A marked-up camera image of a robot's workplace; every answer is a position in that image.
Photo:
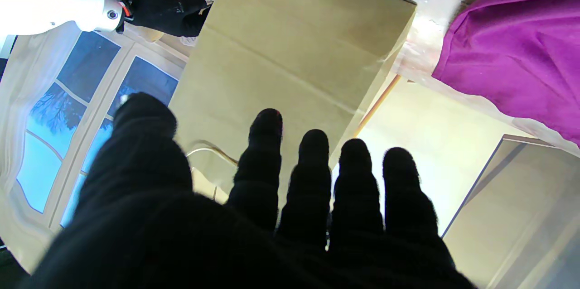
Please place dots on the magenta shorts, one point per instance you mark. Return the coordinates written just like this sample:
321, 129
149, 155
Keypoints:
521, 49

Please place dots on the dark grey leaning panel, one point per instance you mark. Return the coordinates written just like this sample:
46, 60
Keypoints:
521, 216

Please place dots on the printed room scene backdrop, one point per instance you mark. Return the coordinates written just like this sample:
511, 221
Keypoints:
63, 112

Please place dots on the kraft paper bag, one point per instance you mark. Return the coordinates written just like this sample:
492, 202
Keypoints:
290, 53

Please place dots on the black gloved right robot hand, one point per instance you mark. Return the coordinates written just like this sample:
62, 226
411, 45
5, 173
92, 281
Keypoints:
167, 12

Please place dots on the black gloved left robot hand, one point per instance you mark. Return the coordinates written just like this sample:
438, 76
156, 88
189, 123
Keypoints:
226, 248

